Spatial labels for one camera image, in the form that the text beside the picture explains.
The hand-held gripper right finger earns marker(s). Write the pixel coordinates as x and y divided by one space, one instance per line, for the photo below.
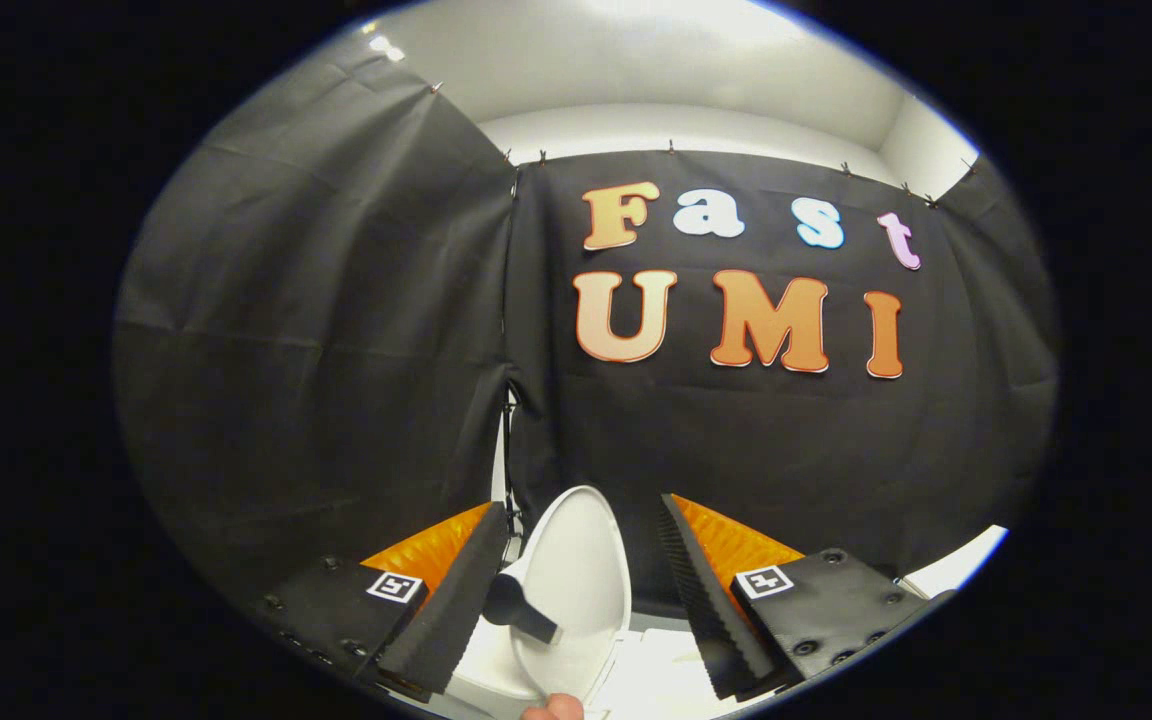
711 620

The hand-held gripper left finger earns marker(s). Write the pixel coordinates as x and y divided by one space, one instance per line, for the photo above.
461 610

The black lid pull tab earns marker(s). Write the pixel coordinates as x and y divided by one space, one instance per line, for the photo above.
521 610

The black backdrop cloth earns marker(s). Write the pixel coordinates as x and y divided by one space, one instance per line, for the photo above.
736 450

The white drawer cabinet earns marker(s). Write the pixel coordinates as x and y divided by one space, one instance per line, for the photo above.
956 567

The small ceiling light panel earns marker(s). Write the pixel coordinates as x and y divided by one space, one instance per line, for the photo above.
386 48

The large ceiling light panel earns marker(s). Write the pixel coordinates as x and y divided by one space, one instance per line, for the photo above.
696 18

